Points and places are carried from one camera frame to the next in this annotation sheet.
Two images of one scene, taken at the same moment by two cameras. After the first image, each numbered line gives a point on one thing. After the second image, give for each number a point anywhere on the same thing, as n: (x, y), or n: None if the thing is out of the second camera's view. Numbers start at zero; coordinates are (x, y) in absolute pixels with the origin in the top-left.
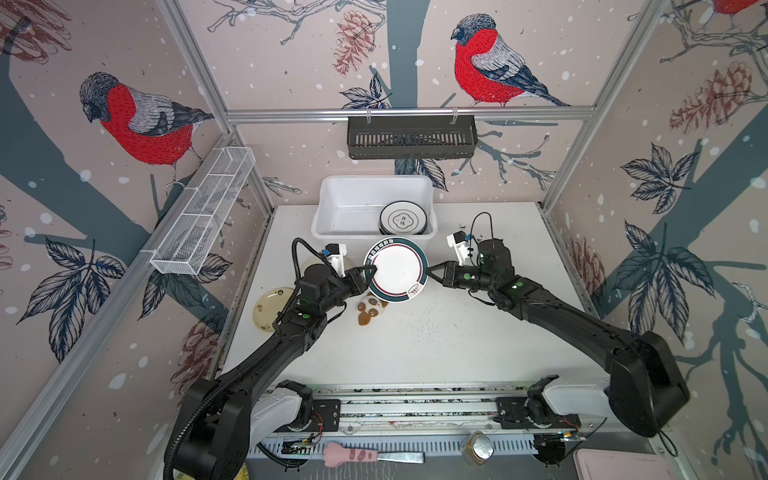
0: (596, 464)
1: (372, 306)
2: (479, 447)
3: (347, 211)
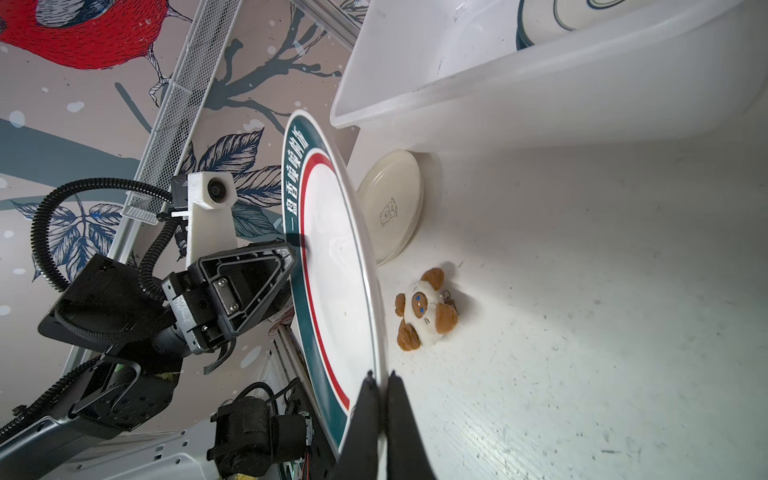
0: None
1: (427, 311)
2: None
3: (456, 73)
